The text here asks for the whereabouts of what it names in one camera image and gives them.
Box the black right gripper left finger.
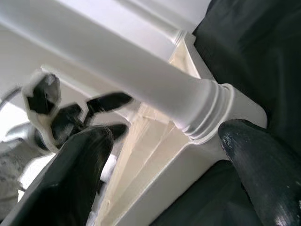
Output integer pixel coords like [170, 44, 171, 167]
[0, 126, 114, 226]

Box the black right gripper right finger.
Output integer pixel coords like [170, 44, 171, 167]
[218, 119, 301, 226]

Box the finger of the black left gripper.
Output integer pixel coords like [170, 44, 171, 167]
[87, 91, 133, 114]
[110, 124, 128, 138]

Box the white plastic table top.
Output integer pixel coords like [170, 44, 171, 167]
[14, 30, 269, 226]

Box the black fabric table cover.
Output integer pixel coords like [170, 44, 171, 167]
[150, 0, 301, 226]

